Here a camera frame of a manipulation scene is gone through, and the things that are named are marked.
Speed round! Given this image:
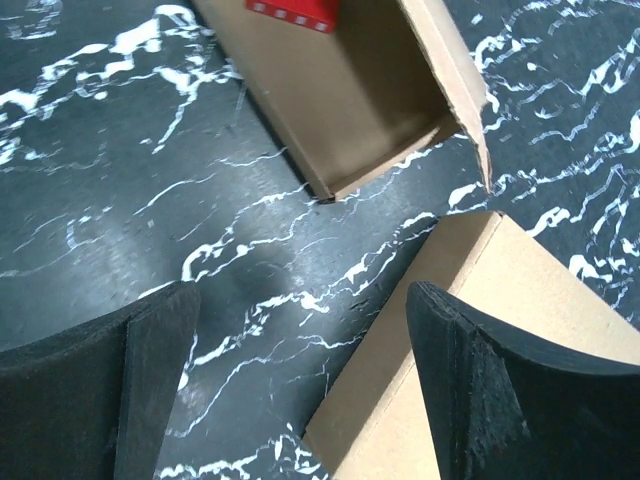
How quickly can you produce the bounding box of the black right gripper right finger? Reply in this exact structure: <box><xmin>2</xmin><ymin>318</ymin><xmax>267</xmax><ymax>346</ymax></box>
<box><xmin>406</xmin><ymin>281</ymin><xmax>639</xmax><ymax>479</ymax></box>

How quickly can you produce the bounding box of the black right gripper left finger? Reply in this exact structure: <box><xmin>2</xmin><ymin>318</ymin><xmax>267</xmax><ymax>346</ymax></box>
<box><xmin>1</xmin><ymin>282</ymin><xmax>201</xmax><ymax>479</ymax></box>

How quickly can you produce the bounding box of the small red block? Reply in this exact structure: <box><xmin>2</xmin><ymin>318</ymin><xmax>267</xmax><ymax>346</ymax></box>
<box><xmin>244</xmin><ymin>0</ymin><xmax>341</xmax><ymax>34</ymax></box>

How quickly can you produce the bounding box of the brown cardboard box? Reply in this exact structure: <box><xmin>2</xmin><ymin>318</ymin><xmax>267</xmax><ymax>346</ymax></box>
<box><xmin>195</xmin><ymin>1</ymin><xmax>492</xmax><ymax>201</ymax></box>
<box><xmin>303</xmin><ymin>212</ymin><xmax>639</xmax><ymax>479</ymax></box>

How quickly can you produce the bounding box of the closed brown cardboard box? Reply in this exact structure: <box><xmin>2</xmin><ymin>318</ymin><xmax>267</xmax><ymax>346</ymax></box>
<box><xmin>303</xmin><ymin>212</ymin><xmax>639</xmax><ymax>479</ymax></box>

